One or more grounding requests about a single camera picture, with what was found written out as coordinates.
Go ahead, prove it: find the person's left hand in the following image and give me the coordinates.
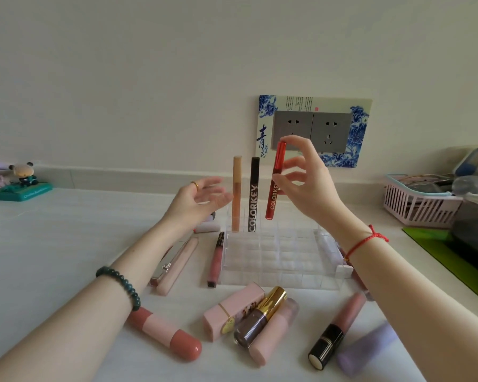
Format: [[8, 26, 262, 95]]
[[163, 177, 234, 235]]

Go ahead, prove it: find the person's right hand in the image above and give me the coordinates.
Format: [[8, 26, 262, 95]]
[[272, 135, 363, 241]]

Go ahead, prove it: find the red Colorkey lip tube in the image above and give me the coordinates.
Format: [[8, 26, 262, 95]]
[[265, 141, 287, 221]]

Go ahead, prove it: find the beige slim lip tube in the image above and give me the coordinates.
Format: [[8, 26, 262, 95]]
[[156, 237, 199, 297], [231, 155, 243, 233]]

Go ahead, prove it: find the pink gloss black cap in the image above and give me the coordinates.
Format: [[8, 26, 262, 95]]
[[207, 231, 226, 289]]

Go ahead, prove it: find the black Colorkey lip tube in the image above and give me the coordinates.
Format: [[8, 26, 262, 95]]
[[247, 156, 260, 233]]

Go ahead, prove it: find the clear acrylic lipstick organizer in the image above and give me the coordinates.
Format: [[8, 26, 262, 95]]
[[219, 202, 355, 291]]

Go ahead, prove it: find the pink square lipstick gold band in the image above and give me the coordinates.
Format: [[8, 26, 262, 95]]
[[202, 281, 266, 343]]

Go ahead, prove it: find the coral pink capsule lipstick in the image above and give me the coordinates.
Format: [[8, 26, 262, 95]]
[[126, 306, 203, 362]]

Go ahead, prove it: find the gold cap brown bottle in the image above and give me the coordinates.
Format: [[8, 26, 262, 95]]
[[234, 286, 287, 350]]

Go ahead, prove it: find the black cap pink lipgloss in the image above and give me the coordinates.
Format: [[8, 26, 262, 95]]
[[307, 292, 367, 371]]

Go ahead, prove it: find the light pink round tube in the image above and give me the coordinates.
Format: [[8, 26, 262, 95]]
[[249, 298, 300, 367]]

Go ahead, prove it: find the lavender lipstick tube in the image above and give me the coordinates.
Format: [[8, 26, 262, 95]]
[[336, 320, 399, 378]]

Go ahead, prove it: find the person's left forearm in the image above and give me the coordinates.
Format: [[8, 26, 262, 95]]
[[0, 218, 196, 382]]

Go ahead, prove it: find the person's right forearm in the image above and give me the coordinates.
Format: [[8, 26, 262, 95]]
[[334, 218, 478, 382]]

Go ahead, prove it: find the clear plastic storage box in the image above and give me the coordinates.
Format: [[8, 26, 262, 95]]
[[450, 196, 478, 275]]

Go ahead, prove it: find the pink plastic basket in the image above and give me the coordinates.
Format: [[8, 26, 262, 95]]
[[383, 173, 465, 230]]

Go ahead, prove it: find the green mat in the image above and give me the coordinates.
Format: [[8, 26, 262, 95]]
[[402, 227, 478, 309]]

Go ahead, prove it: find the glass bowl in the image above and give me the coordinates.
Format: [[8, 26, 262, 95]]
[[450, 175, 478, 199]]

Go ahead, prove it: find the clear container blue lid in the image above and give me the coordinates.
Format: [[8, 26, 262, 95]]
[[453, 146, 478, 179]]

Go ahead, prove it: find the panda figurine green base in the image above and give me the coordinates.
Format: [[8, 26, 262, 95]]
[[0, 162, 53, 202]]

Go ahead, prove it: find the grey wall socket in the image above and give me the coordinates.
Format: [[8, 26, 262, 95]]
[[310, 112, 353, 154], [271, 111, 314, 152]]

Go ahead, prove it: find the blue floral socket frame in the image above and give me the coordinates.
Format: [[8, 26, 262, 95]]
[[255, 94, 373, 169]]

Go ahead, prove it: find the red string bracelet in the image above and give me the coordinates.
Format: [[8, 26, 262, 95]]
[[344, 224, 389, 264]]

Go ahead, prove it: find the green bead bracelet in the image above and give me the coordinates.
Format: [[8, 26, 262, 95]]
[[95, 266, 141, 312]]

